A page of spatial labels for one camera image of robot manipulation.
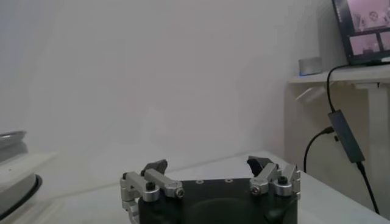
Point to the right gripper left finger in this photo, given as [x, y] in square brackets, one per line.
[169, 184]

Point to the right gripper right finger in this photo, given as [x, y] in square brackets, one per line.
[265, 179]

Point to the black usb hub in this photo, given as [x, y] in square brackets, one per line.
[345, 137]

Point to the grey cylinder speaker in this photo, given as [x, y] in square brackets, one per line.
[310, 65]

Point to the white side desk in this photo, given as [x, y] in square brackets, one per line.
[350, 74]

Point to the cream electric cooker base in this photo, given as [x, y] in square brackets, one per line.
[15, 185]

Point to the black monitor screen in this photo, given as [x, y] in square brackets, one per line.
[365, 30]

